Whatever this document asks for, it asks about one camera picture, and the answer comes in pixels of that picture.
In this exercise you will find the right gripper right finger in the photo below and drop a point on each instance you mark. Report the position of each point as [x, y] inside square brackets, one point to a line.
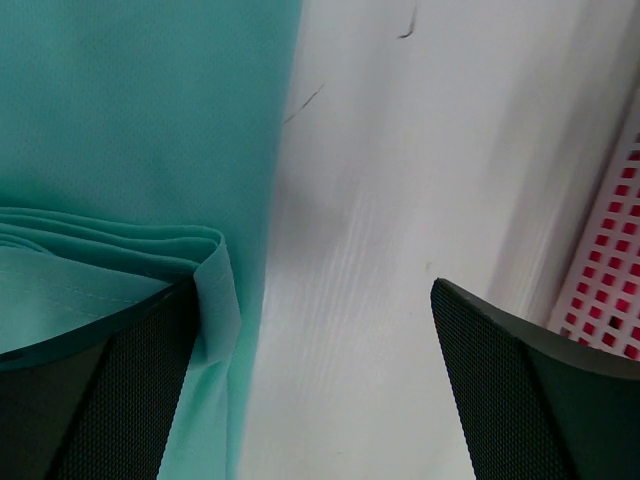
[534, 404]

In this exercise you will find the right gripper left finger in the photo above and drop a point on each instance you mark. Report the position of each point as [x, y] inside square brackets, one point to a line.
[98, 402]

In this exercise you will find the teal t shirt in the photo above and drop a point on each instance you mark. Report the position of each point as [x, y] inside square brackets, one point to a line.
[138, 147]

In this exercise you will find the magenta t shirt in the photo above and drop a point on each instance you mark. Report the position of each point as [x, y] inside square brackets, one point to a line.
[606, 305]

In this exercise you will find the white plastic basket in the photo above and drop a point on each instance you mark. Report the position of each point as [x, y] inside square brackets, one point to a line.
[562, 319]

